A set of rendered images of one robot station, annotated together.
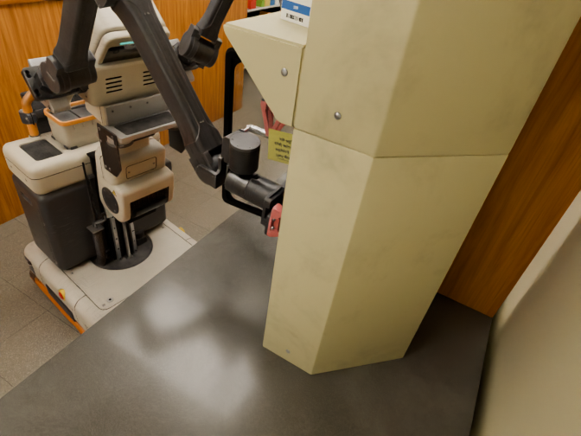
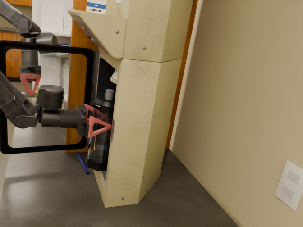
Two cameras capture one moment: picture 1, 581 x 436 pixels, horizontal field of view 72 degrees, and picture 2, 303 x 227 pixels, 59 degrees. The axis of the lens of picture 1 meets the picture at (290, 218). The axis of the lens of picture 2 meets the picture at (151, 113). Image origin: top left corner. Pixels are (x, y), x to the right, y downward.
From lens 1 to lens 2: 0.49 m
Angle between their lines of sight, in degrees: 46
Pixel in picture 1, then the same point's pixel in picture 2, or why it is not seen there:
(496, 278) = not seen: hidden behind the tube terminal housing
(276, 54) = (112, 24)
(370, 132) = (158, 51)
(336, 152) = (144, 65)
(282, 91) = (116, 41)
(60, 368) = not seen: outside the picture
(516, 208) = not seen: hidden behind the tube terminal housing
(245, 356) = (103, 217)
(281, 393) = (135, 218)
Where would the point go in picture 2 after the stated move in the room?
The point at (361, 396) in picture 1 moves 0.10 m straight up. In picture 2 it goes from (162, 197) to (167, 173)
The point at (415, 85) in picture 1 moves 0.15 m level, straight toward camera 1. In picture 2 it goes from (169, 29) to (207, 37)
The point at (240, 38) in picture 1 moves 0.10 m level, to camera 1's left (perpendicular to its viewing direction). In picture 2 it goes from (91, 17) to (50, 11)
